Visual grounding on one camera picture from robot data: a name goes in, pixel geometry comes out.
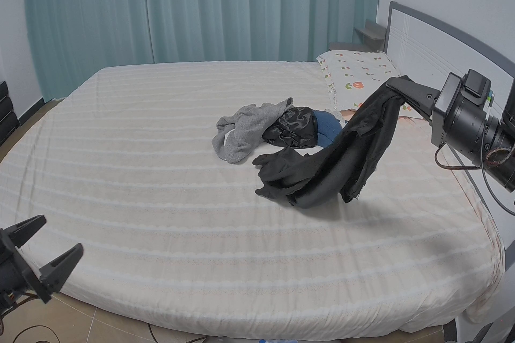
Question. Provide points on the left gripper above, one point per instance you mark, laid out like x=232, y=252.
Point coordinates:
x=16, y=269

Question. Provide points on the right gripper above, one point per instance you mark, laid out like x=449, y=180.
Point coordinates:
x=462, y=128

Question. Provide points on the black T-shirt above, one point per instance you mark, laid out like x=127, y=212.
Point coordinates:
x=342, y=164

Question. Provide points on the bed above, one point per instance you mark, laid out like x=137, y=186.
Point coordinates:
x=161, y=180

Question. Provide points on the white printed pillow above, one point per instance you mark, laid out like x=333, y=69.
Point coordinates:
x=362, y=68

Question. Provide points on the grey bedside table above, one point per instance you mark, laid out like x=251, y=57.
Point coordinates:
x=372, y=32

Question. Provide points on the dark blue and white garment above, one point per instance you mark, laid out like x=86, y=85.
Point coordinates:
x=326, y=128

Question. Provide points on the black shiny garment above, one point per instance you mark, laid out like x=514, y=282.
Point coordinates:
x=293, y=128

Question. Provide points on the black chest of drawers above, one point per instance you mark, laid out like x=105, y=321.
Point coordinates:
x=7, y=112

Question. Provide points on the grey garment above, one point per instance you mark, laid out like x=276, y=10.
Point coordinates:
x=241, y=132

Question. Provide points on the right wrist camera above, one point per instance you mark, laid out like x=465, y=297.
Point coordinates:
x=476, y=84

